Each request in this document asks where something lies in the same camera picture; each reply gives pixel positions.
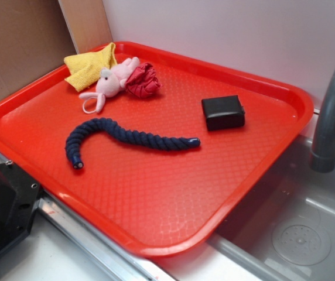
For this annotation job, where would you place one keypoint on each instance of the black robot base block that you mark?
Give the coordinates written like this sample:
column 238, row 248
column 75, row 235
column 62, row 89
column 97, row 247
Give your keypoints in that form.
column 19, row 195

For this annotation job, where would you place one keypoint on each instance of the black box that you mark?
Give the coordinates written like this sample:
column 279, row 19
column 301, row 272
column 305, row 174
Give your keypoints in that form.
column 223, row 113

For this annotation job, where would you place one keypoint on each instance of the red plastic tray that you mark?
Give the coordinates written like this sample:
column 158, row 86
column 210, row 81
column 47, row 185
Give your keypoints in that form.
column 154, row 203

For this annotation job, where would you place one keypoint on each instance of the crumpled red cloth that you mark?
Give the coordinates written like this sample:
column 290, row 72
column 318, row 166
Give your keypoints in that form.
column 143, row 82

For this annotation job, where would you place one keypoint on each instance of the pink plush pig toy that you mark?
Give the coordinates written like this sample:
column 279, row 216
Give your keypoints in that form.
column 111, row 82

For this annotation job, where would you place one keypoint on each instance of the yellow cloth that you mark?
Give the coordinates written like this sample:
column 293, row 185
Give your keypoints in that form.
column 85, row 68

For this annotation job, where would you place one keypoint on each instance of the light wooden board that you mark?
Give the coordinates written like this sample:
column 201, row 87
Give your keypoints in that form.
column 87, row 23

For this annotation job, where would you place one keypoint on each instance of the grey faucet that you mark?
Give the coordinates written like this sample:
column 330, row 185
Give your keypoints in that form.
column 330, row 111

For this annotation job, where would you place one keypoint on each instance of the grey toy sink basin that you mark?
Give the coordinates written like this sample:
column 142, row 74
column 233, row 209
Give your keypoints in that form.
column 284, row 228

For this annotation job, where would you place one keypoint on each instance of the brown cardboard panel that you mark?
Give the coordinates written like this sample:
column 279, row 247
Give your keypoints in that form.
column 34, row 39

